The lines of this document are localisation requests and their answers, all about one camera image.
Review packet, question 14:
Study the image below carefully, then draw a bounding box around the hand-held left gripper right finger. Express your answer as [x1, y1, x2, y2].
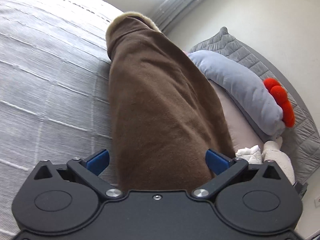
[191, 149, 286, 200]

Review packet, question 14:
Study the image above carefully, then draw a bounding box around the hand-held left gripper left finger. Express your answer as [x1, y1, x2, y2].
[33, 149, 124, 200]

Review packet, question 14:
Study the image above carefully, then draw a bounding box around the brown coat with fur trim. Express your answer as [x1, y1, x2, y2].
[105, 11, 237, 192]

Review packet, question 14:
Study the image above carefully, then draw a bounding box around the white crumpled cloth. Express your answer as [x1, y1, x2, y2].
[236, 144, 263, 165]

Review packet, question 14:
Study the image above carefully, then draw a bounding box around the pale pink pillow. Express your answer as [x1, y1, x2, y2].
[208, 79, 266, 153]

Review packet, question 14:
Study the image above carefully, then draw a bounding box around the cream plush toy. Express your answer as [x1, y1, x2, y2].
[263, 136, 296, 183]

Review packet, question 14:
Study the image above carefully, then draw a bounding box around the grey-blue plush toy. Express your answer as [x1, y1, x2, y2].
[187, 50, 296, 138]

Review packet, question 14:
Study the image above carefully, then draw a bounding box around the grey textured bedspread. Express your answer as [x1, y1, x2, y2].
[0, 0, 127, 198]

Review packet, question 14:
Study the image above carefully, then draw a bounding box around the grey curtain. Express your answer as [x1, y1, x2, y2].
[152, 0, 222, 32]

